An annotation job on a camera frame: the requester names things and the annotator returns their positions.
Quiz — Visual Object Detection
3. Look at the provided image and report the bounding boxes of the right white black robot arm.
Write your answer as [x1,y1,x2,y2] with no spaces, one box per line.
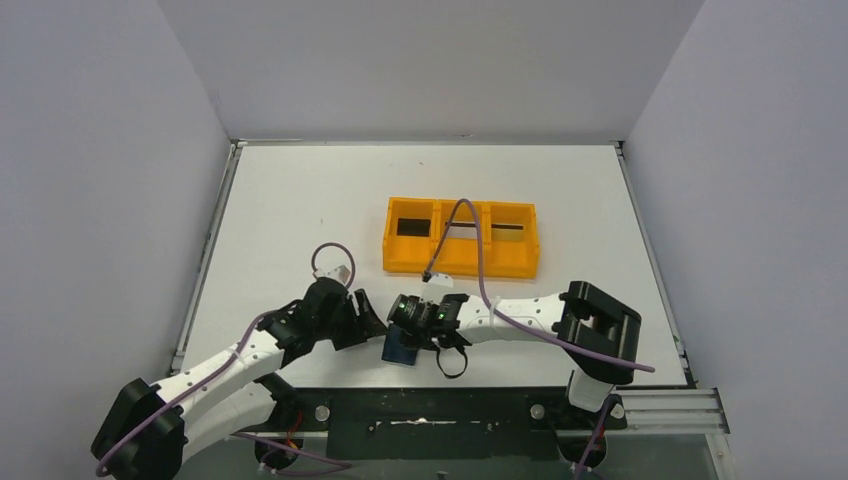
[382,275,645,427]

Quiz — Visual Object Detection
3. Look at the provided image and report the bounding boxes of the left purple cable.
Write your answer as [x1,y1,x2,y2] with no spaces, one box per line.
[94,242,358,478]

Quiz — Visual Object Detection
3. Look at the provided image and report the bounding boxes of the blue leather card holder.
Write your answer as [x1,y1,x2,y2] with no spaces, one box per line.
[381,324,418,367]

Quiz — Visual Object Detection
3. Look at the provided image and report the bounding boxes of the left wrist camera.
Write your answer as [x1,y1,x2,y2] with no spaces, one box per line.
[313,265,353,286]

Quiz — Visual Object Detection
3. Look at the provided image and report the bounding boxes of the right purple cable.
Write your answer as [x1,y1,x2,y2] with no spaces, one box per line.
[421,198,657,374]

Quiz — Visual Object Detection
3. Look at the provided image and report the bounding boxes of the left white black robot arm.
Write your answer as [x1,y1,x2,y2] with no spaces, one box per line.
[91,277,388,479]

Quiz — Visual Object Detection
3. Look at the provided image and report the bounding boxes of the orange three-compartment tray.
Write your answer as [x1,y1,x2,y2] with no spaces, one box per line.
[382,197,540,280]

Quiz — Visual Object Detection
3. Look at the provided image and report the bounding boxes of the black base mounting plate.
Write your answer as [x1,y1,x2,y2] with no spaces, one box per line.
[253,387,628,461]

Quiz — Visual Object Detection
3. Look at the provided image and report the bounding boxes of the purple cable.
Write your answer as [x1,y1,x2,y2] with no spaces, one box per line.
[94,242,358,478]
[421,198,657,374]

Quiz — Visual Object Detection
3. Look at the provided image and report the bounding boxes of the aluminium frame rail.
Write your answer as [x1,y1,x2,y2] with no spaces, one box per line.
[615,389,730,435]

